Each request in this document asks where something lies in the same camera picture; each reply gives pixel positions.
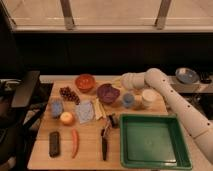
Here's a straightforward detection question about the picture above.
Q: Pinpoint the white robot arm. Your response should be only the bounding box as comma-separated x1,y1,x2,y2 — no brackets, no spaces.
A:
121,68,213,165

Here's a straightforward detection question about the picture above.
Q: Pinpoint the purple bowl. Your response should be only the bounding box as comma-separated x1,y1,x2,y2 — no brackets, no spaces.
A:
97,83,120,104

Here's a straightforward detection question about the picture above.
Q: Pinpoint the orange bowl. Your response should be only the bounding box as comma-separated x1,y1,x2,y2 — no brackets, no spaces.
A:
75,74,96,93

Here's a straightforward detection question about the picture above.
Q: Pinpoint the grey metal bowl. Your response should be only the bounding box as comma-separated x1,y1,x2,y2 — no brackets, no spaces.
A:
175,67,199,84

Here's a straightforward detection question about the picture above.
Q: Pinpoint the blue cup right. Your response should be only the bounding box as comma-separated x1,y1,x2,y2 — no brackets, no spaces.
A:
122,93,135,108

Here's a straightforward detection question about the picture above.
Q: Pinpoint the blue cup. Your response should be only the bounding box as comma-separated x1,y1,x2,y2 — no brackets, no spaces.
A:
51,100,63,118
122,93,135,108

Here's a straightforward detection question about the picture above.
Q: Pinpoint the peeled banana toy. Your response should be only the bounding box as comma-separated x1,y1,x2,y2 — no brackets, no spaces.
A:
92,98,106,120

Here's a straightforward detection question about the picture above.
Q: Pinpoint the blue grey cloth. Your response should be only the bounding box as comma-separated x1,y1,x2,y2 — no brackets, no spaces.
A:
75,100,94,124

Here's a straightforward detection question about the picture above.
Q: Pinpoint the bunch of dark grapes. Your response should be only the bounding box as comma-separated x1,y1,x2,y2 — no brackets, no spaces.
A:
59,87,80,105

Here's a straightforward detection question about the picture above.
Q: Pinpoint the white cup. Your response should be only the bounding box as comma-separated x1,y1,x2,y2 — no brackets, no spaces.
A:
142,89,156,108

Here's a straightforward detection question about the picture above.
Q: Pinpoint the wooden table board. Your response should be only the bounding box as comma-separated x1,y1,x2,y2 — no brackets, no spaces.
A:
27,80,169,171

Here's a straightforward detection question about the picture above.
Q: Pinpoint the yellow onion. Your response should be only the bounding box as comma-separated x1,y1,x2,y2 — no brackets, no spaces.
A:
60,112,74,125

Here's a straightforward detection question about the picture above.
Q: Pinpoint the blue cup left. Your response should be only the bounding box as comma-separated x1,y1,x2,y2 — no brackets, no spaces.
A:
51,100,63,118

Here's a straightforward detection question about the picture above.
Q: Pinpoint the green plastic tray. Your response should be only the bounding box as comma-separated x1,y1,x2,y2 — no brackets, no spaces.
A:
120,114,192,171

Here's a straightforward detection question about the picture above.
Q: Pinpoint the dark brown rectangular bar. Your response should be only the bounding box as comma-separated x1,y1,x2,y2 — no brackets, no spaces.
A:
49,131,60,157

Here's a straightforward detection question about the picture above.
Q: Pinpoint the black chair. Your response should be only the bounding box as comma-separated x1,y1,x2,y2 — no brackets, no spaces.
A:
0,71,47,171

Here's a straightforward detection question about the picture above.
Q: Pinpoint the small black round object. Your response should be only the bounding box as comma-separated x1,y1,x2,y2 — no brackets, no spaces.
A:
200,73,211,84

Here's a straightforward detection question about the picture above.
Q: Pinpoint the black handled peeler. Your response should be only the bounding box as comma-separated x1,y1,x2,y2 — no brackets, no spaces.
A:
103,114,119,137

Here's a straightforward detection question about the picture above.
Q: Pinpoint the black handled knife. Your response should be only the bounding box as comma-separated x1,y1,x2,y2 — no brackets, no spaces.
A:
101,129,108,161

